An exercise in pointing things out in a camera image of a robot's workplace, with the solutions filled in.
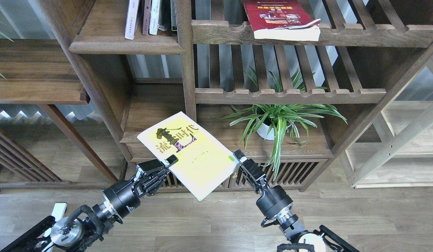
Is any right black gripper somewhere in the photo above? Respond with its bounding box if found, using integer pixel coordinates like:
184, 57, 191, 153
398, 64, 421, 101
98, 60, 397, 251
233, 149, 293, 221

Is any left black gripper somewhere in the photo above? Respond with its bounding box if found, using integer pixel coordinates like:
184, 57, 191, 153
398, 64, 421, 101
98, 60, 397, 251
102, 155, 178, 219

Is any yellow green book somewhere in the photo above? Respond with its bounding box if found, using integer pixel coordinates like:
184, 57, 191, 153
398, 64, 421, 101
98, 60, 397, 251
137, 112, 238, 201

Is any pale purple white book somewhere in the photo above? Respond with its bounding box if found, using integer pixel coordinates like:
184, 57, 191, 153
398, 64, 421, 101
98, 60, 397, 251
125, 0, 140, 40

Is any red book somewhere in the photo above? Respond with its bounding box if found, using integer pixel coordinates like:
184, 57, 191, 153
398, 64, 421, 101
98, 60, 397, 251
243, 0, 321, 41

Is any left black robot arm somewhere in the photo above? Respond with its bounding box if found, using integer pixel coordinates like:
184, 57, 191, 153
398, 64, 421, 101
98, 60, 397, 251
3, 155, 178, 252

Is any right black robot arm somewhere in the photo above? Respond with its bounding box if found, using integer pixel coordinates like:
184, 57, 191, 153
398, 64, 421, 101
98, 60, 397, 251
234, 150, 358, 252

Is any light wooden shelf unit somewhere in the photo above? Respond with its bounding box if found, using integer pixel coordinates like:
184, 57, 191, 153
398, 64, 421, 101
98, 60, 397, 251
339, 52, 433, 189

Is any white plant pot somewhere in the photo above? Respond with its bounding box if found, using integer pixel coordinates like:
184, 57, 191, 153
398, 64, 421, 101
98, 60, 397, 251
256, 119, 275, 140

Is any green spider plant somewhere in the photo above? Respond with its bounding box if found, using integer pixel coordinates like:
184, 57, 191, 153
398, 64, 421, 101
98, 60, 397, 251
219, 66, 348, 181

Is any dark wooden bookshelf cabinet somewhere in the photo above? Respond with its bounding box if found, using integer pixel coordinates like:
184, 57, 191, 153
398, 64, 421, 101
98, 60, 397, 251
37, 0, 433, 191

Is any white base bar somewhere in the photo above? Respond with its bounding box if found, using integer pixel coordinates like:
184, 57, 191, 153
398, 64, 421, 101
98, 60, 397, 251
42, 202, 67, 252

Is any dark green upright book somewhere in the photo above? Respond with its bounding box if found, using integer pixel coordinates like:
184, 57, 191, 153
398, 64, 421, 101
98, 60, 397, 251
170, 0, 178, 35

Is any white upright book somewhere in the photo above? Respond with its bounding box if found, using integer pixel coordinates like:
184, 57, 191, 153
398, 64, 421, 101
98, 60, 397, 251
149, 0, 161, 35

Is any brown upright book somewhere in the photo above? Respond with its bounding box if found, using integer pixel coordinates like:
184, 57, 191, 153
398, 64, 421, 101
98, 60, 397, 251
141, 0, 151, 35

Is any dark wooden slatted rack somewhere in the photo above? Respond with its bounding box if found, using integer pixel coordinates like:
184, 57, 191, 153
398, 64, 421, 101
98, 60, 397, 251
0, 125, 81, 191

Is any dark wooden side table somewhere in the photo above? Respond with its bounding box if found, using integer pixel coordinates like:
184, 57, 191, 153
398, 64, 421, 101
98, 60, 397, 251
0, 39, 117, 182

